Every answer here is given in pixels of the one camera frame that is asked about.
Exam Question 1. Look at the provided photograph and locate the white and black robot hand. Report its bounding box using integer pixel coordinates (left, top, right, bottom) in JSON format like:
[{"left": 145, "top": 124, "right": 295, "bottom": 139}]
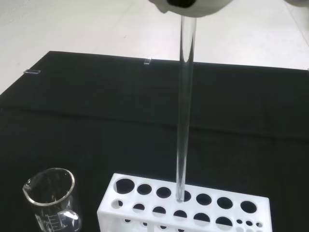
[{"left": 147, "top": 0, "right": 234, "bottom": 18}]

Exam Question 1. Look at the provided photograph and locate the white test tube rack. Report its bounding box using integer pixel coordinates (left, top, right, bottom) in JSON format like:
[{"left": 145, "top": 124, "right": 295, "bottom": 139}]
[{"left": 97, "top": 172, "right": 273, "bottom": 232}]

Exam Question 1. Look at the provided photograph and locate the clear glass graduated beaker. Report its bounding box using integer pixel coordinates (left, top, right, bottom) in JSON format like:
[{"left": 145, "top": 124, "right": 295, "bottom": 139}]
[{"left": 22, "top": 167, "right": 83, "bottom": 232}]

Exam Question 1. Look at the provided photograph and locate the black bench cloth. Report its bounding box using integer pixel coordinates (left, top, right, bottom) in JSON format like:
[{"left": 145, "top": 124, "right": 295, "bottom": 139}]
[{"left": 0, "top": 50, "right": 309, "bottom": 232}]

